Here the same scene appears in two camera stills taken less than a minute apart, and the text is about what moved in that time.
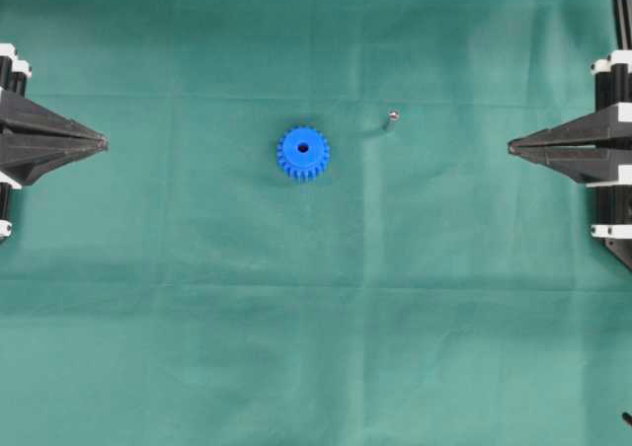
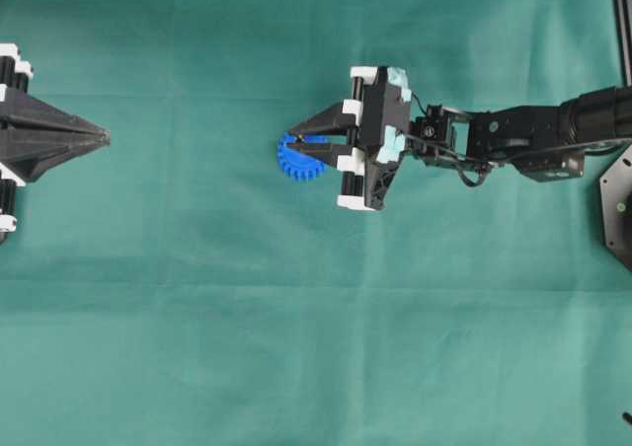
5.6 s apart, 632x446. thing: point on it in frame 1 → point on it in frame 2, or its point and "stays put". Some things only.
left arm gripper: x=40 y=140 stays put
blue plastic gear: x=302 y=153 stays put
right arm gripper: x=589 y=149 → x=381 y=106
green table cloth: x=306 y=228 stays put
